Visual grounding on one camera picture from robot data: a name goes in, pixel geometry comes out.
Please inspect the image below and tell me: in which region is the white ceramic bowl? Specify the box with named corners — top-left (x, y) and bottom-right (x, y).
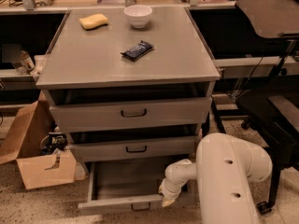
top-left (123, 5), bottom-right (152, 28)

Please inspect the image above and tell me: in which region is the brown labelled bottle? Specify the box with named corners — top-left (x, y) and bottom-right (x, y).
top-left (21, 49), bottom-right (35, 72)

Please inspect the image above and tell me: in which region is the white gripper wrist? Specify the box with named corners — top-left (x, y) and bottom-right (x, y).
top-left (158, 159), bottom-right (197, 207)

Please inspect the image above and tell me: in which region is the open cardboard box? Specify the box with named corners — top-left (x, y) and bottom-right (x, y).
top-left (0, 93), bottom-right (88, 189)

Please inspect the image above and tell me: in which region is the grey drawer cabinet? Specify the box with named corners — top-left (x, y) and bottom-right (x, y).
top-left (36, 6), bottom-right (221, 173)

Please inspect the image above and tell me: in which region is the dark blue snack packet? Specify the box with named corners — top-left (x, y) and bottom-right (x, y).
top-left (121, 40), bottom-right (153, 62)

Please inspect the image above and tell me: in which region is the black item in box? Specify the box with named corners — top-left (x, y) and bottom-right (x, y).
top-left (40, 133), bottom-right (67, 155)

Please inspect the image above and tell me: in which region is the black office chair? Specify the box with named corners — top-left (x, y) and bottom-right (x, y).
top-left (211, 0), bottom-right (299, 216)

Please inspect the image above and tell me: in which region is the grey bottom drawer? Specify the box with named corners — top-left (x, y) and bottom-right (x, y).
top-left (78, 155), bottom-right (187, 215)

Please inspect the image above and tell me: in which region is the grey middle drawer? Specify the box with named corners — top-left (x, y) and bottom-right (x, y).
top-left (70, 135), bottom-right (199, 162)

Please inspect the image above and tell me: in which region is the grey drawer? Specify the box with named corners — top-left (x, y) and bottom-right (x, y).
top-left (70, 135), bottom-right (199, 162)
top-left (50, 97), bottom-right (211, 133)
top-left (78, 155), bottom-right (187, 215)

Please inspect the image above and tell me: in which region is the yellow sponge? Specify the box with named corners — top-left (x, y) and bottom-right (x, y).
top-left (79, 13), bottom-right (108, 30)

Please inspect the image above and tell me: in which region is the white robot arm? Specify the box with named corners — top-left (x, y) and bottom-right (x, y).
top-left (158, 133), bottom-right (272, 224)

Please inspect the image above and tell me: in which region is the grey top drawer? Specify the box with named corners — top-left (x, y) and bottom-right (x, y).
top-left (50, 97), bottom-right (211, 133)

